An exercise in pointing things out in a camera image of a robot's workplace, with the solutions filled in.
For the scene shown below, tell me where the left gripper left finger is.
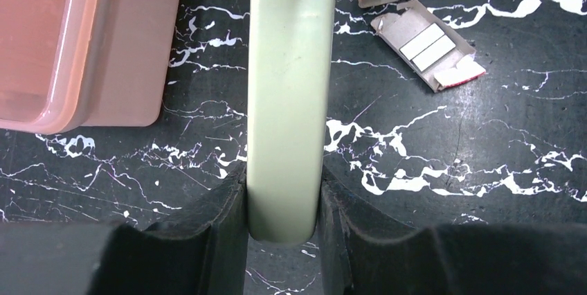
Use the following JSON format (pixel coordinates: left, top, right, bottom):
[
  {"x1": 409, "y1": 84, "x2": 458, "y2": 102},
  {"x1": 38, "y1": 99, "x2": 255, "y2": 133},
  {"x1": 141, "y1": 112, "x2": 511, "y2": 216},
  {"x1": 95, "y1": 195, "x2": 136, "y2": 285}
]
[{"x1": 1, "y1": 164, "x2": 249, "y2": 294}]

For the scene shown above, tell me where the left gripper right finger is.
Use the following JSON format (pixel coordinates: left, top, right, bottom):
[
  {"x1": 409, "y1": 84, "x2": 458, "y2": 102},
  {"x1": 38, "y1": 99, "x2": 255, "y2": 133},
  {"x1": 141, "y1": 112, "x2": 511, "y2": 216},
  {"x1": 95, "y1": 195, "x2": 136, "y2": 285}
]
[{"x1": 317, "y1": 169, "x2": 586, "y2": 294}]

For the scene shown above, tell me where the cardboard staples tray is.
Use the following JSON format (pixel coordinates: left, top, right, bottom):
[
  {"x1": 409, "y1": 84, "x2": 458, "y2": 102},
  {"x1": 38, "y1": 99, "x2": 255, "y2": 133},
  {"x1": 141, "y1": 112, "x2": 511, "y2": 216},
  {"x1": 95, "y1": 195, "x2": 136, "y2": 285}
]
[{"x1": 370, "y1": 0, "x2": 486, "y2": 93}]

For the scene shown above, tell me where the beige stapler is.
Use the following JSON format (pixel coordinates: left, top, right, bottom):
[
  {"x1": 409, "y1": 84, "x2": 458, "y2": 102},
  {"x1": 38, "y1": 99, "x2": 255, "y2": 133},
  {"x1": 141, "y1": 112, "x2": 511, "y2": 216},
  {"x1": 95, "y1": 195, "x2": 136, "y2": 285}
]
[{"x1": 246, "y1": 0, "x2": 335, "y2": 246}]

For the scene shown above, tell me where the orange plastic toolbox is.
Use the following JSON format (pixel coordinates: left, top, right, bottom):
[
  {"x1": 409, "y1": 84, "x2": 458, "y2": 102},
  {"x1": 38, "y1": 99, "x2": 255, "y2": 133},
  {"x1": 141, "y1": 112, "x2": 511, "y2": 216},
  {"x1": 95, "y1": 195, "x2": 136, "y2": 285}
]
[{"x1": 1, "y1": 0, "x2": 179, "y2": 134}]

